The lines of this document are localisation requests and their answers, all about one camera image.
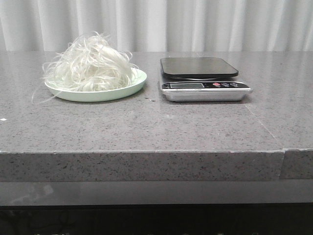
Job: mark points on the pale green round plate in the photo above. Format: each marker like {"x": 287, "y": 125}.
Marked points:
{"x": 139, "y": 78}

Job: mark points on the white vermicelli noodle bundle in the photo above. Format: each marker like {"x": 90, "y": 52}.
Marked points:
{"x": 90, "y": 64}

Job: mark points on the white pleated curtain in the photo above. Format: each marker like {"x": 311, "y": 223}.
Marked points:
{"x": 159, "y": 25}

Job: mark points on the silver digital kitchen scale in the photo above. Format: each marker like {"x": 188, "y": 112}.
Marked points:
{"x": 200, "y": 79}

